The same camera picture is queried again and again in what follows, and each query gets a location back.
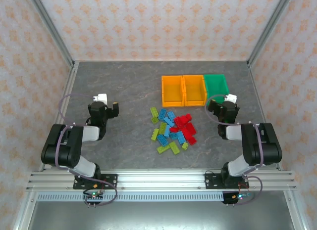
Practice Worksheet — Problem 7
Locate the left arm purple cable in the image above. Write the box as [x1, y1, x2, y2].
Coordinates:
[54, 93, 118, 208]

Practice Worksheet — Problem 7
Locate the orange plastic bin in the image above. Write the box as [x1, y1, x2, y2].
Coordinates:
[161, 75, 185, 108]
[182, 75, 208, 107]

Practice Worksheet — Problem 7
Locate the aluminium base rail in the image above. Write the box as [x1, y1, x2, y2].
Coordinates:
[26, 168, 297, 191]

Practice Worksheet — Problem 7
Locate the slotted grey cable duct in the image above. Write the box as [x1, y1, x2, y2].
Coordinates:
[36, 191, 225, 203]

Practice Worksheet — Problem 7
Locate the black controller board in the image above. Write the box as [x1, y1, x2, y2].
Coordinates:
[83, 191, 105, 206]
[222, 191, 253, 205]

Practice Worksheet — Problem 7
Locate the green plastic bin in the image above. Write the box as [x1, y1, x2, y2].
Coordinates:
[203, 74, 230, 106]

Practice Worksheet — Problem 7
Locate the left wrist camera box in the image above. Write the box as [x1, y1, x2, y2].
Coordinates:
[93, 92, 108, 105]

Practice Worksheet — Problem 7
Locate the aluminium side rail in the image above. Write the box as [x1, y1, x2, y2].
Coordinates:
[13, 61, 80, 230]
[247, 61, 308, 230]

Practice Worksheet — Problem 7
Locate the grey metal panel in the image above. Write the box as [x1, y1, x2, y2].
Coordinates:
[24, 201, 299, 230]

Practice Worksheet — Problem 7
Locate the aluminium frame post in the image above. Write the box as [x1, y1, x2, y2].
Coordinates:
[26, 0, 76, 67]
[247, 0, 295, 67]

